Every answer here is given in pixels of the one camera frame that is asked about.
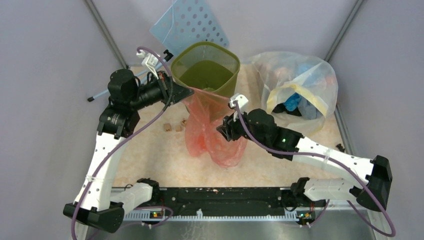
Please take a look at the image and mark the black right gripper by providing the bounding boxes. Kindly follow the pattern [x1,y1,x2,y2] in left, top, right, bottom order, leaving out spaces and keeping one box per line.
[216,107,268,148]

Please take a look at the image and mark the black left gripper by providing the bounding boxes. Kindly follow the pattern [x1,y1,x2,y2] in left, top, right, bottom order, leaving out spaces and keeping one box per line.
[129,70,194,110]

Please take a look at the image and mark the red plastic trash bag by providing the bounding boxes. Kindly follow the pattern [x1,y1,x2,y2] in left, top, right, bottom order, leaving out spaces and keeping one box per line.
[183,87,247,168]

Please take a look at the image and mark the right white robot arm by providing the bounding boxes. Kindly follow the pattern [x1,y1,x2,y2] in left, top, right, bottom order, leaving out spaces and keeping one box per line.
[216,109,393,212]

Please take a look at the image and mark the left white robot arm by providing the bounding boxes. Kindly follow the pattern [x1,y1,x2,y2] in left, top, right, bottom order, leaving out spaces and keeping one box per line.
[63,69,194,233]

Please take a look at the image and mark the green ribbed trash bin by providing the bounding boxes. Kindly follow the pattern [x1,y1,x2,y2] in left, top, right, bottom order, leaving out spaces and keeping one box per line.
[170,41,241,122]

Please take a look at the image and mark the wooden cube letter M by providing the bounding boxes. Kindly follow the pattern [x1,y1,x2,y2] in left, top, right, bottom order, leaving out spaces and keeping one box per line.
[180,118,188,128]

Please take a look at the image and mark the plain small wooden cube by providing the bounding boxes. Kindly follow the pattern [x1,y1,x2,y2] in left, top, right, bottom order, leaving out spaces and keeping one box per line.
[174,125,183,132]

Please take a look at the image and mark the large wooden cube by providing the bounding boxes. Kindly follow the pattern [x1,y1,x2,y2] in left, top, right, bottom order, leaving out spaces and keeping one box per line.
[163,123,172,132]

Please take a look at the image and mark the light blue tripod stand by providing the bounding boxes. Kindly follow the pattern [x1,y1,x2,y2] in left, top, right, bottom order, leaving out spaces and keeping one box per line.
[87,49,174,103]

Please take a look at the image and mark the blue perforated board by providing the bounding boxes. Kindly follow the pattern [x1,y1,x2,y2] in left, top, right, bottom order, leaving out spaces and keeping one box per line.
[149,0,229,56]

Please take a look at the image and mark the blue crumpled bag inside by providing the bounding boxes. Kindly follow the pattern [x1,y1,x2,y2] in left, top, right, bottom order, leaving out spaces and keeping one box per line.
[283,93,323,120]

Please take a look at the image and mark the large clear plastic bag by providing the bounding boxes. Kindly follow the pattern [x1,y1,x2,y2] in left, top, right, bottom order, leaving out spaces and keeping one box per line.
[249,51,339,135]

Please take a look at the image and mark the small black clip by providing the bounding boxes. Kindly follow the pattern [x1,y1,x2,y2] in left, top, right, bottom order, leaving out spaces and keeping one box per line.
[335,143,346,153]

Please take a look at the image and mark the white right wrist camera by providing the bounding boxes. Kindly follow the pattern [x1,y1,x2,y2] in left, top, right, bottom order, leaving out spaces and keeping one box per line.
[228,93,249,113]

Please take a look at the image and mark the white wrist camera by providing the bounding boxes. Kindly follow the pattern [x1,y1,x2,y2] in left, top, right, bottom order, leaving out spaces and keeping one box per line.
[136,50,159,78]
[228,93,249,113]

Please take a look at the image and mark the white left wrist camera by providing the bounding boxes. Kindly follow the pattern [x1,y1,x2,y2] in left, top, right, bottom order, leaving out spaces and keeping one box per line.
[136,50,159,78]

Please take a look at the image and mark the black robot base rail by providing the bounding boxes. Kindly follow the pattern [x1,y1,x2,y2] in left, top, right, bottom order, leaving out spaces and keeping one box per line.
[140,184,326,217]

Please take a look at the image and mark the white slotted cable duct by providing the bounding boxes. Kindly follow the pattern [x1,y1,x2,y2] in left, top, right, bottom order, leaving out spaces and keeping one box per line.
[123,209,299,223]

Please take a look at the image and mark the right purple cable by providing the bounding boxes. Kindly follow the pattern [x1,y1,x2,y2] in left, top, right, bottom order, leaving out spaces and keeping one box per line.
[231,100,397,238]

